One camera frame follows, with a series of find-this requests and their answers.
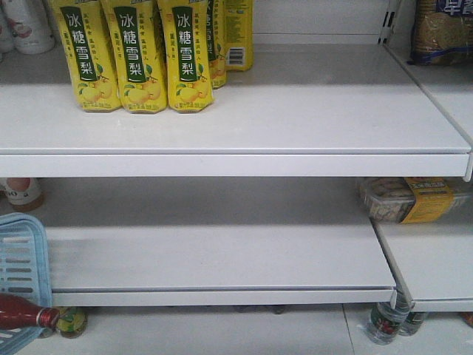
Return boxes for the light blue plastic basket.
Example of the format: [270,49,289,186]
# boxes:
[1,213,52,354]

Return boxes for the white peach drink bottle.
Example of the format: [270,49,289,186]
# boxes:
[1,0,55,55]

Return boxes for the brown snack bag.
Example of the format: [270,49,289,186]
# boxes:
[410,0,472,66]

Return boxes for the clear cookie tray yellow label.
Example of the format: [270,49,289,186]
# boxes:
[357,177,472,224]

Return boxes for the yellow pear drink bottle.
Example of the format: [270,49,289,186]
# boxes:
[101,1,168,114]
[48,1,122,112]
[157,0,214,113]

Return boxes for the yellow label tea bottle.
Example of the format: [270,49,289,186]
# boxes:
[56,306,88,339]

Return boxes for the clear water bottle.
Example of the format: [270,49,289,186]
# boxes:
[367,301,409,345]

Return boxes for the red coca-cola aluminium bottle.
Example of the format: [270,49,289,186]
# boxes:
[1,294,60,330]

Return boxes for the white metal shelving unit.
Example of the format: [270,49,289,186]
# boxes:
[0,0,473,355]

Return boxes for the orange juice bottle right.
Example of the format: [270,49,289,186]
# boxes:
[1,177,44,212]

